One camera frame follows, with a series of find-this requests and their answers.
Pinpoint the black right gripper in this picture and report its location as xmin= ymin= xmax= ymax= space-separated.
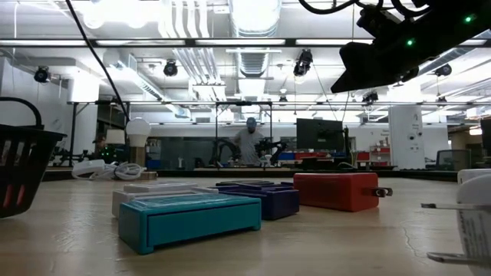
xmin=330 ymin=41 xmax=421 ymax=94

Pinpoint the large red wall charger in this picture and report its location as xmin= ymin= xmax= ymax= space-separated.
xmin=292 ymin=172 xmax=394 ymax=213

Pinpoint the black plastic basket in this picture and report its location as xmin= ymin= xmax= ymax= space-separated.
xmin=0 ymin=123 xmax=68 ymax=219

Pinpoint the white round pillar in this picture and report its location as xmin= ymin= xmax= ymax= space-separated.
xmin=387 ymin=103 xmax=427 ymax=170

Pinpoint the black computer monitor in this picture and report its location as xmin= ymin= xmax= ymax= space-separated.
xmin=295 ymin=117 xmax=344 ymax=152

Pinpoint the red storage shelf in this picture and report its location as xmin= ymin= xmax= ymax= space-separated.
xmin=354 ymin=144 xmax=393 ymax=168

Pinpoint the person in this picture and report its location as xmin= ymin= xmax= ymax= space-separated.
xmin=232 ymin=117 xmax=266 ymax=166
xmin=91 ymin=133 xmax=112 ymax=164

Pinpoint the teal plastic box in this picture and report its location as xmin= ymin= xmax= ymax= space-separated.
xmin=117 ymin=192 xmax=263 ymax=255

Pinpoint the white light bulb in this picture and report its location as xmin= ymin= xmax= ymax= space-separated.
xmin=125 ymin=117 xmax=153 ymax=148

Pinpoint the wooden lamp base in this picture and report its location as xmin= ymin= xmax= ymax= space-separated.
xmin=128 ymin=146 xmax=159 ymax=181

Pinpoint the white windowed box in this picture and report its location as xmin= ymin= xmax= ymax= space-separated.
xmin=111 ymin=186 xmax=220 ymax=219

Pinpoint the silver ventilation duct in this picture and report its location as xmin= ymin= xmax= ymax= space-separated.
xmin=229 ymin=0 xmax=283 ymax=80

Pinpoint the black background table frame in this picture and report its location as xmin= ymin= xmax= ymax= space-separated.
xmin=213 ymin=100 xmax=274 ymax=169

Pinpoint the black metal table frame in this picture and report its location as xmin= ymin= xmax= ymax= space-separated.
xmin=0 ymin=37 xmax=491 ymax=184

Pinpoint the thin black cable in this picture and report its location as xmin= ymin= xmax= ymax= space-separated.
xmin=64 ymin=0 xmax=130 ymax=120

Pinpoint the white lamp cable with switch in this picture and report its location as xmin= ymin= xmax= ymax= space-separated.
xmin=71 ymin=158 xmax=147 ymax=182

